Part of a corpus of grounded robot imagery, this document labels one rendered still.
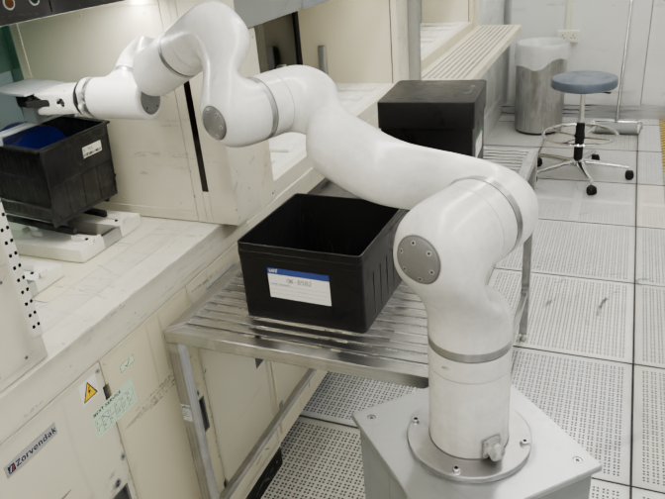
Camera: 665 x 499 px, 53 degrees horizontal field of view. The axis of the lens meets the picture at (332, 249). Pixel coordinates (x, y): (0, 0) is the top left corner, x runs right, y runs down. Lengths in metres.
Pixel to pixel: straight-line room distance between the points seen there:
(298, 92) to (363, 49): 1.85
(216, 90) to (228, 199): 0.60
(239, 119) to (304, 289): 0.46
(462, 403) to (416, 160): 0.35
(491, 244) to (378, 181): 0.19
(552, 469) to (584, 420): 1.29
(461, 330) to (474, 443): 0.20
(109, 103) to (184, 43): 0.33
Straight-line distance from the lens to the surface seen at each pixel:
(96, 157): 1.64
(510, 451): 1.08
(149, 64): 1.26
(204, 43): 1.11
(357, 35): 2.91
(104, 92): 1.44
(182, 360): 1.48
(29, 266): 1.52
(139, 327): 1.42
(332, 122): 0.97
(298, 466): 2.17
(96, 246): 1.60
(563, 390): 2.47
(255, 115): 1.01
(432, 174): 0.94
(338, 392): 2.43
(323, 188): 1.80
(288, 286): 1.36
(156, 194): 1.71
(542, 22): 5.43
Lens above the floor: 1.50
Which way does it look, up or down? 26 degrees down
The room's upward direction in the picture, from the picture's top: 5 degrees counter-clockwise
